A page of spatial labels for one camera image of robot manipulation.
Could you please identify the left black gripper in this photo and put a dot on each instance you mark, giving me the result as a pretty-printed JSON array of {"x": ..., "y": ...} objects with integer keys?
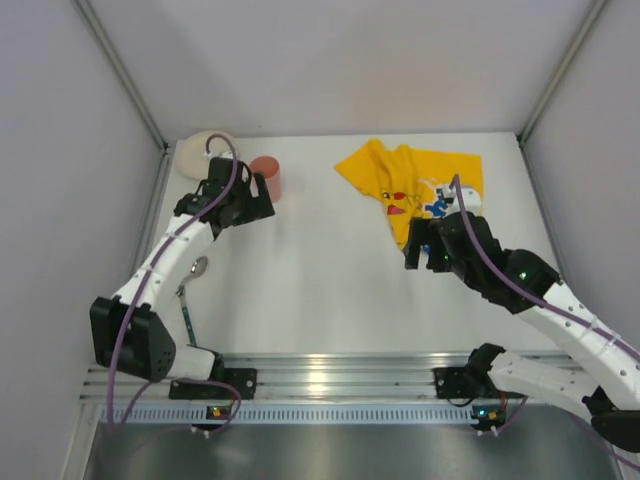
[{"x": 251, "y": 201}]

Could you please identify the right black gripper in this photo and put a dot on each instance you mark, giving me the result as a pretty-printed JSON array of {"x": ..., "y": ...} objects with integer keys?
[{"x": 425, "y": 245}]

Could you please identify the pink plastic cup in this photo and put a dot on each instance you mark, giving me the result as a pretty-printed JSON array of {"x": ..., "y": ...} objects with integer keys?
[{"x": 269, "y": 167}]

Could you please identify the yellow pikachu cloth placemat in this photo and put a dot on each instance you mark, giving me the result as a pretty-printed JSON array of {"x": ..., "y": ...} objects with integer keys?
[{"x": 407, "y": 181}]

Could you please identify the white round plate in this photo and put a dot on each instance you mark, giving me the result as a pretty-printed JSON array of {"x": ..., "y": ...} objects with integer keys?
[{"x": 192, "y": 156}]

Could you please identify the green-handled metal spoon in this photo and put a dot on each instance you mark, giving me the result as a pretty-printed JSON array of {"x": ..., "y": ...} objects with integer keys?
[{"x": 185, "y": 294}]

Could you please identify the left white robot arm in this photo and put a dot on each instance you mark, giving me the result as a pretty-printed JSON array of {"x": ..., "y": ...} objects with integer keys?
[{"x": 140, "y": 330}]

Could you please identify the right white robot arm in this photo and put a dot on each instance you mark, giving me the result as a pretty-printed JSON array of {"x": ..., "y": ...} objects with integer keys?
[{"x": 604, "y": 391}]

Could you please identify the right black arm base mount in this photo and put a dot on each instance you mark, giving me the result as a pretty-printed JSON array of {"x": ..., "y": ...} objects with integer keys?
[{"x": 459, "y": 386}]

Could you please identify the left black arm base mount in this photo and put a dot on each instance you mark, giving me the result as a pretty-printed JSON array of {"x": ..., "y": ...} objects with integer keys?
[{"x": 243, "y": 380}]

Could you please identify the aluminium rail front frame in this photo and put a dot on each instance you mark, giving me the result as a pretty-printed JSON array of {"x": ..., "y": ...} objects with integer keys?
[{"x": 327, "y": 378}]

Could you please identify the white slotted cable duct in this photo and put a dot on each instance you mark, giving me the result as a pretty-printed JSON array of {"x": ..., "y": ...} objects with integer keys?
[{"x": 310, "y": 414}]

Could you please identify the left aluminium corner post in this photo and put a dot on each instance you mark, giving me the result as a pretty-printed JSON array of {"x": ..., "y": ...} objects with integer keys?
[{"x": 92, "y": 21}]

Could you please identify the aluminium corner post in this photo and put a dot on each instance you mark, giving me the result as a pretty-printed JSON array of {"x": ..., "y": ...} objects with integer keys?
[
  {"x": 577, "y": 41},
  {"x": 92, "y": 21}
]

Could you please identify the right aluminium corner post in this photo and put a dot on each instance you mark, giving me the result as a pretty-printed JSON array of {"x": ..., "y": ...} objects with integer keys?
[{"x": 577, "y": 41}]

